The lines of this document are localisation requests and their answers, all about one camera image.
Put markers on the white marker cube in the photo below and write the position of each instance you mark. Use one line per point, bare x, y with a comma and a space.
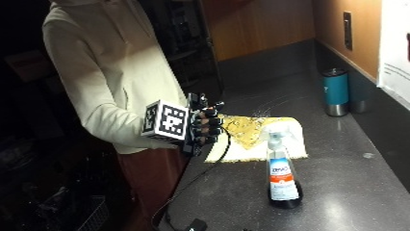
169, 120

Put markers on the yellow patterned cloth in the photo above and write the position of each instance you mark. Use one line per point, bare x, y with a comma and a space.
256, 134

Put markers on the clear spray bottle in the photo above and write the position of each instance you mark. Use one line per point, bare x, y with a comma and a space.
283, 173

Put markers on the the person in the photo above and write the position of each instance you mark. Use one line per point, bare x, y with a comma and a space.
107, 70

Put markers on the teal steel tumbler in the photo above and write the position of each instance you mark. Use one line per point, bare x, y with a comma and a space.
336, 91

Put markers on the white paper sheet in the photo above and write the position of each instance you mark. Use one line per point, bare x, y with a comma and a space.
395, 48

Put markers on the black wall outlet plate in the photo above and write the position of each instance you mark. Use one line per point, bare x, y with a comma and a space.
348, 30

